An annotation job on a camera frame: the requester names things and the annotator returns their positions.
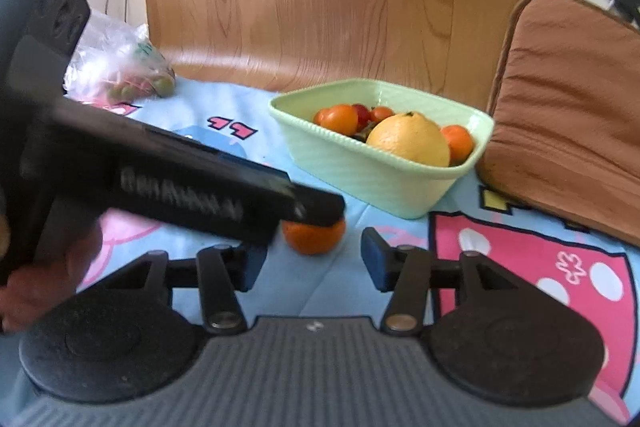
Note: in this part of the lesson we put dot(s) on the large mandarin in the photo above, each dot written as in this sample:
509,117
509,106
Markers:
459,142

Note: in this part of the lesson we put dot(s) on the olive green tomato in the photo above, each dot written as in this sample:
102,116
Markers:
162,83

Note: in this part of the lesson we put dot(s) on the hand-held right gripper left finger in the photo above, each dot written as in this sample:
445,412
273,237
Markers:
252,264

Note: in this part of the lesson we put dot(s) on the person's left hand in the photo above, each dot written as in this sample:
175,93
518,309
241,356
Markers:
50,287

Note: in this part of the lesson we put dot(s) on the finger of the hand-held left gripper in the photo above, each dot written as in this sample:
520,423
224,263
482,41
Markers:
315,207

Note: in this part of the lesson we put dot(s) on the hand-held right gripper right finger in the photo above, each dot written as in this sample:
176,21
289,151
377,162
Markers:
372,257

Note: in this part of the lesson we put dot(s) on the clear plastic bag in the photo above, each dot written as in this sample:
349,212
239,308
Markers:
115,57

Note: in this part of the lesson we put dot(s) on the yellow grapefruit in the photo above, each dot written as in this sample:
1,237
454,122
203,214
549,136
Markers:
410,142

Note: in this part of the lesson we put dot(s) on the light green plastic basket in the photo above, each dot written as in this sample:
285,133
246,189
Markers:
375,184

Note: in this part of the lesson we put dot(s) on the cartoon pig printed blanket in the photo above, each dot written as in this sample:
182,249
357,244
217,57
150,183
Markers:
525,257

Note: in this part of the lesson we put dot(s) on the large orange tomato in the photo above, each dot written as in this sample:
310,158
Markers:
342,119

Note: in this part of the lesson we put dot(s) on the red tomato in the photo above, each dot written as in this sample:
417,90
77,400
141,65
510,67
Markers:
361,112

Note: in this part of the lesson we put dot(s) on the brown cushion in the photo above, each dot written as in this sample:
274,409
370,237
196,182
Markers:
565,107

